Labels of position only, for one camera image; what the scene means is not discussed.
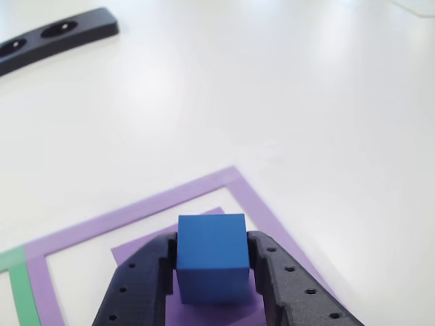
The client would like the large purple block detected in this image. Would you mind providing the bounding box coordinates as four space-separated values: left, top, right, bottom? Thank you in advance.
110 206 268 326

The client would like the small blue block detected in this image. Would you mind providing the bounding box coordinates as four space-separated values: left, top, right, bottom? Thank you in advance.
176 213 252 306

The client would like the purple tape square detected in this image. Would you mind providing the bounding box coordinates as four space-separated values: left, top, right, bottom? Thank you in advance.
23 165 344 326

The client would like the green tape square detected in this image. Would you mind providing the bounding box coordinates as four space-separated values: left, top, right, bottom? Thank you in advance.
0 246 41 326

